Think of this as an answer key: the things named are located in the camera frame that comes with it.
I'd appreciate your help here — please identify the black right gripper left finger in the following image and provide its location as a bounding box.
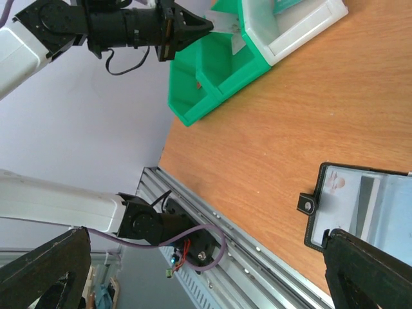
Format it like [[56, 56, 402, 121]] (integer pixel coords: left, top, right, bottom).
[[1, 227, 91, 308]]

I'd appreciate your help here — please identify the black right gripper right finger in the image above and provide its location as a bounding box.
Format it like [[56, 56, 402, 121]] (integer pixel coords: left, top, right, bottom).
[[322, 229, 411, 308]]

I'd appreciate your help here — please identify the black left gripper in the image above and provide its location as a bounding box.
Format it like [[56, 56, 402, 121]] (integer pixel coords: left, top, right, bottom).
[[155, 1, 214, 62]]

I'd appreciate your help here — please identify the white cherry blossom VIP card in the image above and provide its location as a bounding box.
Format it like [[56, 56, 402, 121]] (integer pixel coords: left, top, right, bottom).
[[205, 10, 241, 35]]

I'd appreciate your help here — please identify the black card holder wallet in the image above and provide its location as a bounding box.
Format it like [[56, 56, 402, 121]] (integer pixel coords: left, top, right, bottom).
[[297, 162, 411, 264]]

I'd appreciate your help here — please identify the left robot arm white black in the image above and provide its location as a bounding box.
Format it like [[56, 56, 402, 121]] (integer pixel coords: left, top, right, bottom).
[[1, 46, 172, 194]]

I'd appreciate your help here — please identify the grey card in green bin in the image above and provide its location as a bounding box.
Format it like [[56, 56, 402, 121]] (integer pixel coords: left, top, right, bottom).
[[230, 33, 247, 55]]

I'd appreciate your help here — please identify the green plastic sorting bin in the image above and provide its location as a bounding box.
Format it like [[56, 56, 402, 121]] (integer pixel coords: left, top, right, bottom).
[[168, 1, 271, 127]]

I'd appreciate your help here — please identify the white translucent plastic bin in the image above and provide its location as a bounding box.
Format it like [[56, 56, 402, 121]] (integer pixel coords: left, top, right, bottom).
[[241, 0, 348, 66]]

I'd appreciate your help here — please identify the left small circuit board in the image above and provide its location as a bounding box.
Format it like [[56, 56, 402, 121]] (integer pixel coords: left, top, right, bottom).
[[165, 254, 180, 279]]

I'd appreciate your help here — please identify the aluminium rail front frame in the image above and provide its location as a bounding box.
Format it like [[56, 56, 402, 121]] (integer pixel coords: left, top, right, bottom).
[[138, 167, 334, 308]]

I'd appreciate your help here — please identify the grey slotted cable duct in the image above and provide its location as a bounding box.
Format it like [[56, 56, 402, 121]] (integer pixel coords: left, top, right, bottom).
[[172, 264, 229, 308]]

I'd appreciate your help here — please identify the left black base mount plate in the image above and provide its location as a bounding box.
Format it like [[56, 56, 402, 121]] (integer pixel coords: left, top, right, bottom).
[[162, 198, 227, 274]]

